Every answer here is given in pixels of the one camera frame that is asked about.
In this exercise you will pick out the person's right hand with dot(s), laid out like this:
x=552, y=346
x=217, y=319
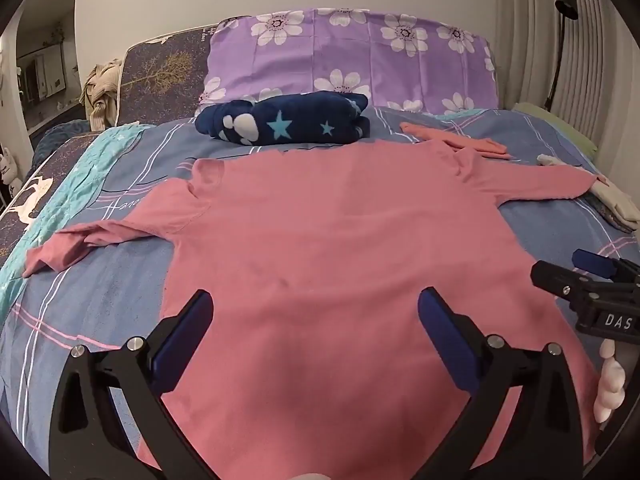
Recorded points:
x=610, y=375

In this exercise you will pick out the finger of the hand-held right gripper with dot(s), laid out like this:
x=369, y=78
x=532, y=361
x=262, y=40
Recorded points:
x=595, y=262
x=565, y=282

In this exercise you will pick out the small white sock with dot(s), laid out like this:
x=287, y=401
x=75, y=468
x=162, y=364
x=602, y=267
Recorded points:
x=550, y=160

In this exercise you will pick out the light green cloth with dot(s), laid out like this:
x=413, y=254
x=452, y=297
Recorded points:
x=550, y=120

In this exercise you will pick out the teal blanket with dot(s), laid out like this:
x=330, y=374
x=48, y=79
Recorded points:
x=85, y=170

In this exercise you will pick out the dark floral cloth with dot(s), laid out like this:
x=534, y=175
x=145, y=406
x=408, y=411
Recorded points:
x=607, y=215

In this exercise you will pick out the dark blue knit blanket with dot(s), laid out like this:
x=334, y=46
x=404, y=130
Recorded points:
x=60, y=137

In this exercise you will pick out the salmon folded cloth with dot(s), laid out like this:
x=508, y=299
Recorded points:
x=450, y=137

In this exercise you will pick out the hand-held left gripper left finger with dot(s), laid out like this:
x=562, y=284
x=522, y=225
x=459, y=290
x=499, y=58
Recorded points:
x=185, y=332

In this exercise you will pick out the navy star-print fleece garment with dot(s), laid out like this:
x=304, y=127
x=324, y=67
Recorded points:
x=300, y=115

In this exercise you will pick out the dark deer-print sheet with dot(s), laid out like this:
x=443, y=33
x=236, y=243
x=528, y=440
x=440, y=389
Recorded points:
x=30, y=200

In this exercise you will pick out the purple floral pillow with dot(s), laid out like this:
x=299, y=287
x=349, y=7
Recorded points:
x=350, y=55

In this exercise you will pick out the blue-grey plaid duvet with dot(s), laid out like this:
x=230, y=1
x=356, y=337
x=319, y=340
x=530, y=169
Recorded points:
x=100, y=280

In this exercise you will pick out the white curtain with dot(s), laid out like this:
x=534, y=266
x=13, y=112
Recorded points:
x=600, y=85

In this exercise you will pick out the dark tree-print cushion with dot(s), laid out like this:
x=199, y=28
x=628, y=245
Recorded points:
x=160, y=70

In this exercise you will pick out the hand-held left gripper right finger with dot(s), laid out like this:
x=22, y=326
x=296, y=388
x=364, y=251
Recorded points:
x=445, y=340

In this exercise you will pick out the black floor lamp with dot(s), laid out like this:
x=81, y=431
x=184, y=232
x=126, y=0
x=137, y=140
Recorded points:
x=566, y=2

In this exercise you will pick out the beige cloth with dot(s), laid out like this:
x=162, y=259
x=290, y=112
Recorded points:
x=100, y=90

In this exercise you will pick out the pink long-sleeve shirt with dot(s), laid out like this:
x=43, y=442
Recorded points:
x=320, y=240

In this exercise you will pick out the white folded cloth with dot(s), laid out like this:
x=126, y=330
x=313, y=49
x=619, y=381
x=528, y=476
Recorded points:
x=620, y=205

